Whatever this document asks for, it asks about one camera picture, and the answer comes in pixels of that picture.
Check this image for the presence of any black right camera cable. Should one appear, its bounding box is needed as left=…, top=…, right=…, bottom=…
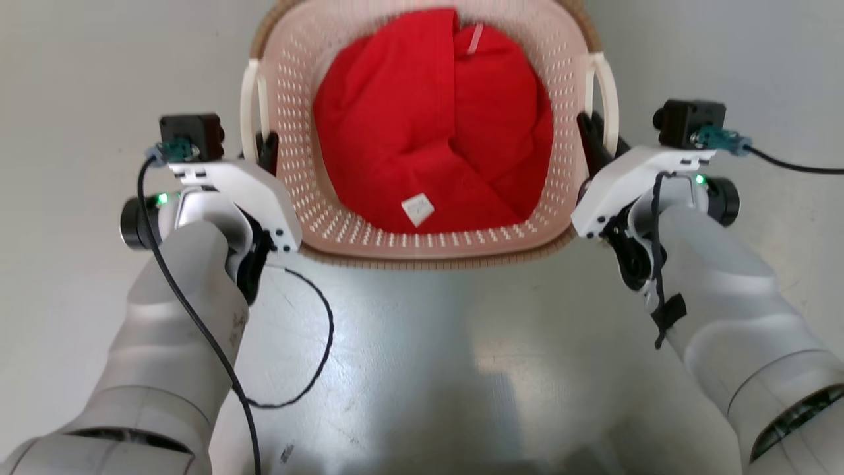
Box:
left=742, top=144, right=844, bottom=176

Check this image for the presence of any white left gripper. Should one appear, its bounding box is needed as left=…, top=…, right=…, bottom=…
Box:
left=167, top=131, right=304, bottom=255

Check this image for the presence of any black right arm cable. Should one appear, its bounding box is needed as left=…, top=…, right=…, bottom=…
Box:
left=649, top=171, right=688, bottom=350

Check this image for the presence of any thin black looping cable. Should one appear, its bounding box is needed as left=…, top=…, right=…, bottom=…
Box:
left=241, top=263, right=335, bottom=409

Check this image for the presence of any black camera cable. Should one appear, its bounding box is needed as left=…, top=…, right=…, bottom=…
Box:
left=136, top=154, right=262, bottom=475
left=742, top=144, right=844, bottom=176

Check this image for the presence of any pink perforated plastic laundry basket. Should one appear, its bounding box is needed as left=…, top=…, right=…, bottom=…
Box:
left=239, top=0, right=621, bottom=270

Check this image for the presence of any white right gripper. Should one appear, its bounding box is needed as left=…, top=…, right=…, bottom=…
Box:
left=570, top=110, right=717, bottom=240

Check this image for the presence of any black left camera cable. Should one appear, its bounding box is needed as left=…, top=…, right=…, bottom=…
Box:
left=136, top=154, right=262, bottom=475

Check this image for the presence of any red garment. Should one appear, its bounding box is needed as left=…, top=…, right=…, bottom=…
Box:
left=313, top=7, right=555, bottom=236

